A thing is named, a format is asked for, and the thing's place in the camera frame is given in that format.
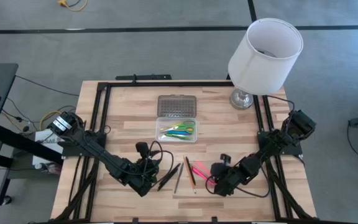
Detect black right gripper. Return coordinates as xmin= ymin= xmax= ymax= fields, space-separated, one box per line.
xmin=211 ymin=158 xmax=251 ymax=197

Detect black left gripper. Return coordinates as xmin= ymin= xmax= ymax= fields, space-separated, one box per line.
xmin=121 ymin=157 xmax=161 ymax=197

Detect black capped pen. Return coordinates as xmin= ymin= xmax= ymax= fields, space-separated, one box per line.
xmin=159 ymin=162 xmax=182 ymax=192
xmin=157 ymin=166 xmax=178 ymax=189

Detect orange pencil with eraser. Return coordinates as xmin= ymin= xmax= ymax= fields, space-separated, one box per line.
xmin=182 ymin=155 xmax=198 ymax=194

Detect grey pen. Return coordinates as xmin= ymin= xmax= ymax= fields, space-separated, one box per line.
xmin=173 ymin=162 xmax=185 ymax=194

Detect slim black pen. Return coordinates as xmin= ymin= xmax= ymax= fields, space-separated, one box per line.
xmin=185 ymin=156 xmax=195 ymax=186

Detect green highlighter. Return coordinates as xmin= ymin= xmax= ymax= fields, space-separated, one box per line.
xmin=166 ymin=133 xmax=193 ymax=141

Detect blue highlighter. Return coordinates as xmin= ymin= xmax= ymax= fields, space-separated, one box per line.
xmin=165 ymin=129 xmax=193 ymax=136

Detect yellow highlighter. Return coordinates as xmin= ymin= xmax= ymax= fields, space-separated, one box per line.
xmin=160 ymin=123 xmax=183 ymax=133

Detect green handled scissors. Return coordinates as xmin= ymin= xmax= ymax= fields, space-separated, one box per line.
xmin=166 ymin=120 xmax=196 ymax=135

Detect clear plastic supply box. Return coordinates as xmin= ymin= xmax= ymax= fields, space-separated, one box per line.
xmin=155 ymin=94 xmax=198 ymax=144

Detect white printed box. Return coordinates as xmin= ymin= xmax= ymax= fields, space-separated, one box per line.
xmin=31 ymin=129 xmax=67 ymax=167

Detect white shade silver table lamp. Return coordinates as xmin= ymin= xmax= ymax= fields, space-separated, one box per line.
xmin=227 ymin=17 xmax=304 ymax=110

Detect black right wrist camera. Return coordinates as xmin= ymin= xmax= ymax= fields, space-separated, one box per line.
xmin=218 ymin=152 xmax=232 ymax=166

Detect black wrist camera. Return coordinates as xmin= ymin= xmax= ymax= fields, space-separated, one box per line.
xmin=135 ymin=141 xmax=150 ymax=157
xmin=218 ymin=152 xmax=232 ymax=166

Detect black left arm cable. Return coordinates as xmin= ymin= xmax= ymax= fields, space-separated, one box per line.
xmin=146 ymin=141 xmax=175 ymax=185

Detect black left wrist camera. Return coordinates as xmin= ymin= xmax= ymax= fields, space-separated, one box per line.
xmin=135 ymin=141 xmax=150 ymax=157

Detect black aluminium table frame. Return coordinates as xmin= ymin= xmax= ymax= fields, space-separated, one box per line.
xmin=51 ymin=81 xmax=319 ymax=224

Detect black camera bracket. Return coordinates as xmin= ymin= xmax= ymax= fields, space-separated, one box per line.
xmin=115 ymin=73 xmax=173 ymax=82

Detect yellow floor cable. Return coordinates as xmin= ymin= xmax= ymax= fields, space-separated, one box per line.
xmin=57 ymin=0 xmax=88 ymax=12

